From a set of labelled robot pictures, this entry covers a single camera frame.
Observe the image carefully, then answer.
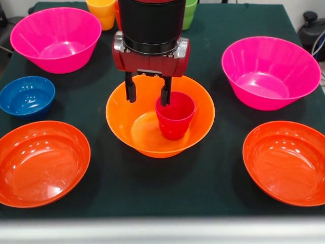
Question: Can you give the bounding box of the red shallow bowl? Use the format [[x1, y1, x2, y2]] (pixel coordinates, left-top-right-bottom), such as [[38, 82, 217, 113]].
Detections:
[[0, 120, 91, 209], [242, 120, 325, 207]]

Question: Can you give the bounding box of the red-orange plastic cup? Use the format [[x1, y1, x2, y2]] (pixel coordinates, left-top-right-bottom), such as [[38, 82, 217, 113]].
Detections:
[[114, 1, 122, 31]]

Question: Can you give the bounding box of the green plastic cup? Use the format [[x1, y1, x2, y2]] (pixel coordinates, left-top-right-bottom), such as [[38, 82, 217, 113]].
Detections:
[[181, 0, 199, 31]]

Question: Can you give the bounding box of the crimson plastic cup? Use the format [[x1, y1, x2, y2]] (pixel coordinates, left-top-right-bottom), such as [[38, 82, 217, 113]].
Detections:
[[155, 91, 197, 141]]

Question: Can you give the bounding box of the yellow plastic cup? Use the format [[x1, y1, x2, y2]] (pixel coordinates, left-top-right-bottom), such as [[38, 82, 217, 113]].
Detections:
[[85, 0, 116, 31]]

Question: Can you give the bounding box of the pink large bowl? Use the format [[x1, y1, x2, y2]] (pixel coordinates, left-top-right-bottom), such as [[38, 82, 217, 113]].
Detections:
[[10, 7, 102, 74], [221, 36, 322, 111]]

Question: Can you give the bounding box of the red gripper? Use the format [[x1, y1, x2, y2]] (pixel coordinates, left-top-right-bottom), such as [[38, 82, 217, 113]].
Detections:
[[112, 31, 191, 107]]

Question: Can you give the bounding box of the orange large bowl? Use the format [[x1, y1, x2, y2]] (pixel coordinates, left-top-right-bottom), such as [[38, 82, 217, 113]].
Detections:
[[105, 74, 216, 159]]

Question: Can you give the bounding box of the black pedestal foot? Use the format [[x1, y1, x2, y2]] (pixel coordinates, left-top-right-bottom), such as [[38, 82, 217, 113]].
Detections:
[[0, 5, 26, 54], [297, 11, 325, 54]]

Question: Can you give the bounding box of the dark green tablecloth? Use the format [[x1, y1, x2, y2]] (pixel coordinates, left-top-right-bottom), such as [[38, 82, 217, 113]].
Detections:
[[0, 1, 325, 219]]

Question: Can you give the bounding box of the grey hose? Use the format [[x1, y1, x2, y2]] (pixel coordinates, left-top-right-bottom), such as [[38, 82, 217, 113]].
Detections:
[[311, 30, 325, 58]]

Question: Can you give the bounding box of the blue small bowl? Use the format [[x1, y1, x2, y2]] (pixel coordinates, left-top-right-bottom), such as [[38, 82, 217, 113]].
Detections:
[[0, 76, 56, 120]]

